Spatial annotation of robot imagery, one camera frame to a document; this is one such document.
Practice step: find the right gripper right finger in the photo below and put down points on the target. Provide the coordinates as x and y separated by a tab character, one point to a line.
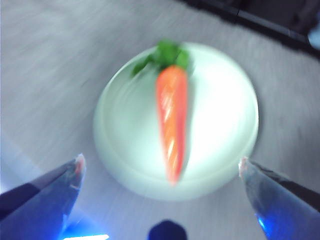
282	205

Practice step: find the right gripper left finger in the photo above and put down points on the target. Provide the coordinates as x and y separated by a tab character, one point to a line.
42	207

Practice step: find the green plate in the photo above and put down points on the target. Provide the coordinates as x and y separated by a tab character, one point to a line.
220	125

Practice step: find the orange carrot with green leaves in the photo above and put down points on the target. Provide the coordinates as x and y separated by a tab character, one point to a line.
172	112

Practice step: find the blue plate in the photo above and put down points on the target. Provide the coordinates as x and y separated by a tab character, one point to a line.
315	36

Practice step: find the black plate rack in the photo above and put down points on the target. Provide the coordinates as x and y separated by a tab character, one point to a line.
262	15

